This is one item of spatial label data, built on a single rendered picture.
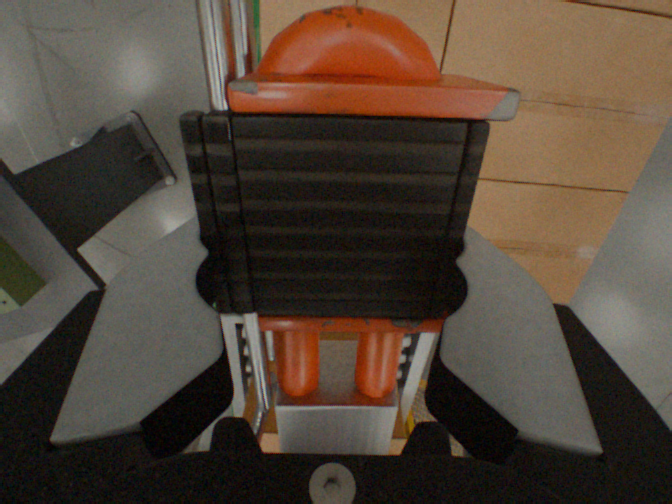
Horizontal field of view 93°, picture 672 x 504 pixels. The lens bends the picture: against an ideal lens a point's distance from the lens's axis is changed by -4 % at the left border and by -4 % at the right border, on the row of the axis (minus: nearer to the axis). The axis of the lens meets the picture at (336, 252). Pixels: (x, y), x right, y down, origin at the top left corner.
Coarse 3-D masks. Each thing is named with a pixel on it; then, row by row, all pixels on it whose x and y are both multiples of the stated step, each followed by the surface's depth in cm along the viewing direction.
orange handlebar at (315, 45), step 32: (288, 32) 9; (320, 32) 9; (352, 32) 9; (384, 32) 9; (288, 64) 9; (320, 64) 9; (352, 64) 9; (384, 64) 9; (416, 64) 9; (288, 352) 15; (384, 352) 15; (288, 384) 16; (384, 384) 16
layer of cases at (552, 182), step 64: (320, 0) 67; (384, 0) 67; (448, 0) 67; (512, 0) 67; (576, 0) 67; (640, 0) 66; (448, 64) 73; (512, 64) 73; (576, 64) 73; (640, 64) 73; (512, 128) 80; (576, 128) 80; (640, 128) 80; (512, 192) 89; (576, 192) 89; (512, 256) 100; (576, 256) 100
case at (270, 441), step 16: (320, 336) 105; (336, 336) 106; (352, 336) 106; (272, 368) 94; (272, 416) 82; (400, 416) 84; (272, 432) 78; (400, 432) 81; (272, 448) 81; (400, 448) 82
